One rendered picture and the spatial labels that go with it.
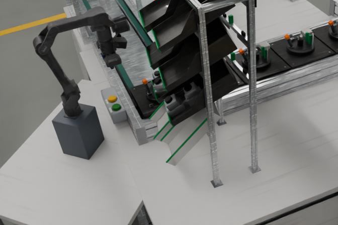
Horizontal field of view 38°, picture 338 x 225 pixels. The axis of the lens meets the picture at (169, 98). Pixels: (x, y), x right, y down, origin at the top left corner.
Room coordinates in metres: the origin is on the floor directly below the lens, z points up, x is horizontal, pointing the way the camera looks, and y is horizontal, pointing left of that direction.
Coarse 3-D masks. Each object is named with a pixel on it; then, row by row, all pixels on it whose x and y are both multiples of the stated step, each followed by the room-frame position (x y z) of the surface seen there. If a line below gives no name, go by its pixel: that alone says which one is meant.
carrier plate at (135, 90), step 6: (150, 84) 1.92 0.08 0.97; (132, 90) 1.89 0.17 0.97; (138, 90) 1.88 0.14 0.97; (144, 90) 1.88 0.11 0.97; (138, 96) 1.84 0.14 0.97; (144, 96) 1.83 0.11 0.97; (138, 102) 1.79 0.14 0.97; (144, 102) 1.78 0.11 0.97; (150, 102) 1.78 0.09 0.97; (144, 108) 1.74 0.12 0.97; (150, 108) 1.73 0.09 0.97; (156, 108) 1.73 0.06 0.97; (144, 114) 1.70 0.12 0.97; (150, 114) 1.70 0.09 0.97
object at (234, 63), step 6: (222, 18) 1.58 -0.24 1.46; (228, 24) 1.53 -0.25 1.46; (234, 30) 1.49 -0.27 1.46; (240, 30) 1.47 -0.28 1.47; (198, 36) 1.35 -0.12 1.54; (240, 36) 1.44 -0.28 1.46; (246, 36) 1.42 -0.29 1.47; (246, 42) 1.40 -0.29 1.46; (234, 60) 1.52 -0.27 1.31; (234, 66) 1.50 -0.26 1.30; (240, 66) 1.47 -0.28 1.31; (240, 72) 1.45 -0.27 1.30; (246, 78) 1.41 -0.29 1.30; (204, 108) 1.37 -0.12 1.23
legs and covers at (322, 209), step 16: (336, 192) 1.24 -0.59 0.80; (304, 208) 1.19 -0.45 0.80; (320, 208) 1.20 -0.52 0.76; (336, 208) 1.22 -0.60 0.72; (144, 224) 1.72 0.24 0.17; (256, 224) 1.15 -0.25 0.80; (272, 224) 1.15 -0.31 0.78; (288, 224) 1.17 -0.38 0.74; (304, 224) 1.19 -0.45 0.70; (320, 224) 1.21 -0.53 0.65; (336, 224) 1.23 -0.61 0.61
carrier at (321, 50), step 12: (300, 36) 2.01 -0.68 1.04; (312, 36) 1.97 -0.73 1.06; (276, 48) 2.05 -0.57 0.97; (288, 48) 2.00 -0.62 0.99; (300, 48) 1.99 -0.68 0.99; (312, 48) 1.97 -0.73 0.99; (324, 48) 1.98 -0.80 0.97; (288, 60) 1.93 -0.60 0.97; (300, 60) 1.92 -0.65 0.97; (312, 60) 1.90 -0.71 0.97
